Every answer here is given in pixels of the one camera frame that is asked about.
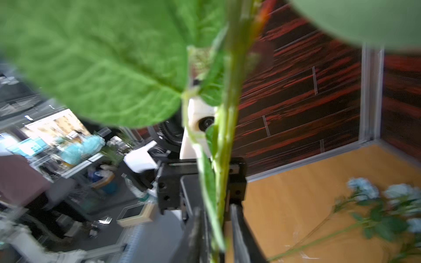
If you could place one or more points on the blue white flower spray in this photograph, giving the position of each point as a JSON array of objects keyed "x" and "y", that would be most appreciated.
[{"x": 393, "y": 217}]

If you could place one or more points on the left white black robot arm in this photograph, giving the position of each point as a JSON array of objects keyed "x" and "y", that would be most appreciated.
[{"x": 159, "y": 169}]

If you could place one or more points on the light blue carnation stem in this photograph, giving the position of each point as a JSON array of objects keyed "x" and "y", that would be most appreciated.
[{"x": 361, "y": 190}]

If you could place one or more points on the red pink white rose bouquet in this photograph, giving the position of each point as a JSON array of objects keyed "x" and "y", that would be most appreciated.
[{"x": 393, "y": 25}]

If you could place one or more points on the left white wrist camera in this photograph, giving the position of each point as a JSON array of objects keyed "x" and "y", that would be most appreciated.
[{"x": 194, "y": 112}]

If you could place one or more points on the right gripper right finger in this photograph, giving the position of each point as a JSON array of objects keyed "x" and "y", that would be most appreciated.
[{"x": 246, "y": 249}]

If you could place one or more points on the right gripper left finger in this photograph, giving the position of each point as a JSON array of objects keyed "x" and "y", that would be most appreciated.
[{"x": 189, "y": 247}]

